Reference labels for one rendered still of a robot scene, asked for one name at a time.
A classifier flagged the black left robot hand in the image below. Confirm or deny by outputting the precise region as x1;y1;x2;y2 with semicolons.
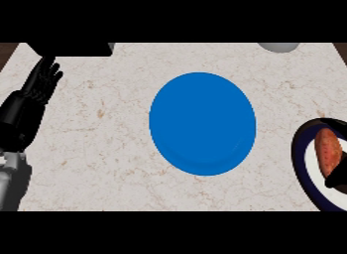
0;56;65;154

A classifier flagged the orange sweet potato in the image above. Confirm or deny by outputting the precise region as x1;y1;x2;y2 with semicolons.
315;128;344;179

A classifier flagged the white plate with navy rim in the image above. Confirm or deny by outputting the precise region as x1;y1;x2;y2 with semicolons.
291;117;347;212

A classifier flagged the blue plate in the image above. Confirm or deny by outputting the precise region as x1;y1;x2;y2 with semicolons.
148;71;259;177

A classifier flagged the pale grey round object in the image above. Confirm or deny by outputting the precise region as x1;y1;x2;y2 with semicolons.
257;42;301;54

